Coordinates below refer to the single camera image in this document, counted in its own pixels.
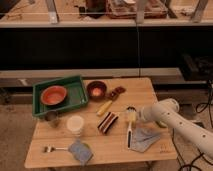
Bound black cables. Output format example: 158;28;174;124
173;79;213;171

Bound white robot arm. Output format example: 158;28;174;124
139;98;213;159

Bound orange bowl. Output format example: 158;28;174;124
40;85;67;106

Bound dark purple bowl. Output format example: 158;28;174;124
87;81;107;101

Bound yellow corn cob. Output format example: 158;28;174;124
97;100;112;116

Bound small metal fork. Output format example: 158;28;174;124
43;146;68;153

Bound green plastic tray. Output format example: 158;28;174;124
32;75;89;118

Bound small metal cup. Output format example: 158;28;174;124
45;111;60;128

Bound grey folded cloth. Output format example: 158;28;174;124
130;128;161;153

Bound wooden table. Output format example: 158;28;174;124
25;78;177;168

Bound blue folded cloth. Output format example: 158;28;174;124
68;139;93;166

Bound striped layered cake toy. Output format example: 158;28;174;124
97;112;119;134

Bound white lidded cup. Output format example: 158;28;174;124
66;115;84;136

